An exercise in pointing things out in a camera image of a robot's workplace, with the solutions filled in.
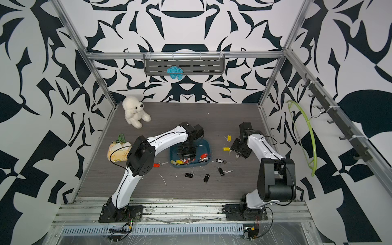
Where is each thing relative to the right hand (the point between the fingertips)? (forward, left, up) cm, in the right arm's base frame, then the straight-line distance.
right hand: (236, 148), depth 91 cm
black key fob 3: (-14, +28, -6) cm, 32 cm away
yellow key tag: (-6, +34, -5) cm, 35 cm away
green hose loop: (-17, -26, +16) cm, 35 cm away
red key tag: (-2, +19, -6) cm, 20 cm away
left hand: (-4, +28, -2) cm, 28 cm away
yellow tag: (+11, +2, -6) cm, 12 cm away
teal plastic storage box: (+3, +19, -4) cm, 20 cm away
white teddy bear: (+22, +63, +8) cm, 67 cm away
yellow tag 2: (+3, +5, -6) cm, 8 cm away
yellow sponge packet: (-3, +68, -1) cm, 68 cm away
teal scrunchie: (+37, +35, +29) cm, 58 cm away
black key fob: (-12, +10, -6) cm, 16 cm away
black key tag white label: (-5, +10, -5) cm, 12 cm away
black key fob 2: (-14, +18, -6) cm, 24 cm away
